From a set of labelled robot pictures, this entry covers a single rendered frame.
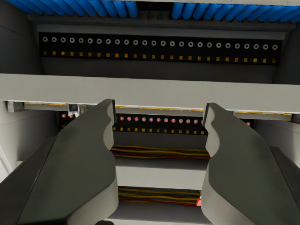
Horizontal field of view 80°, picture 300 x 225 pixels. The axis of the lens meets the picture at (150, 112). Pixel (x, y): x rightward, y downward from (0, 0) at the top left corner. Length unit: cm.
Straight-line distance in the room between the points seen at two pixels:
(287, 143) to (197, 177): 22
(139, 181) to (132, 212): 24
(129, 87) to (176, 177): 23
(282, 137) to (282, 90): 19
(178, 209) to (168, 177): 27
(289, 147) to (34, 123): 61
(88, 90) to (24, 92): 11
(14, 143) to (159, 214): 45
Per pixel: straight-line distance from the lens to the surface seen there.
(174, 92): 30
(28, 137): 53
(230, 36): 46
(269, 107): 35
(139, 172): 42
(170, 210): 67
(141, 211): 66
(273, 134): 56
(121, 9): 37
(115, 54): 43
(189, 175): 42
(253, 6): 38
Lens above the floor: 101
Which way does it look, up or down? 29 degrees up
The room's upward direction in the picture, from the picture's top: 178 degrees counter-clockwise
